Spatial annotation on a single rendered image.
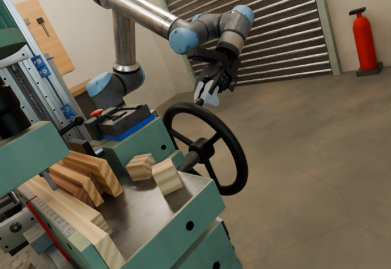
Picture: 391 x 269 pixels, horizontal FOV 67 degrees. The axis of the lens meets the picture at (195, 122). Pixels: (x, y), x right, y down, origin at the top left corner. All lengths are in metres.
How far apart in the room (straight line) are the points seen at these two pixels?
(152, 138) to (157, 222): 0.27
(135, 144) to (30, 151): 0.21
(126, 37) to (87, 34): 3.13
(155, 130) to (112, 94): 0.61
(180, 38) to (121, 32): 0.43
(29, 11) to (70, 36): 0.51
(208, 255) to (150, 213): 0.14
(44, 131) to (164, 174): 0.22
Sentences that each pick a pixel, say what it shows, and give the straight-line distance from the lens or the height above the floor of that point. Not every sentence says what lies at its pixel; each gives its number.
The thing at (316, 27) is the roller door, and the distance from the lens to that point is 3.36.
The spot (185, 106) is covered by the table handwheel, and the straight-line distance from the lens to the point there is 0.72.
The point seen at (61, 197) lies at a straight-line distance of 0.60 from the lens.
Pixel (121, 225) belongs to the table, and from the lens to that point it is 0.49.
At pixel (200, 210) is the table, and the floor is 0.87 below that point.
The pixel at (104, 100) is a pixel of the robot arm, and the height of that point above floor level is 0.96.
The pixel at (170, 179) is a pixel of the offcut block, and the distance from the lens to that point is 0.48.
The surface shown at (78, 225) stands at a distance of 0.45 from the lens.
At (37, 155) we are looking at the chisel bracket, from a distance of 0.57.
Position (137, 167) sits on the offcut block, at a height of 0.93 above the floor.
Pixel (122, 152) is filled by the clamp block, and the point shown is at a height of 0.94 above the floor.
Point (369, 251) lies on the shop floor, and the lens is 1.52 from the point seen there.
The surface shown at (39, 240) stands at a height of 0.84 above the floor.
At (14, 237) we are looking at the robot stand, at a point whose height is 0.72.
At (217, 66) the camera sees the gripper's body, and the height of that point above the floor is 0.98.
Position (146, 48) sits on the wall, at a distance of 4.79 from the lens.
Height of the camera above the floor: 1.15
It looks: 20 degrees down
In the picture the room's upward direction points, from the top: 23 degrees counter-clockwise
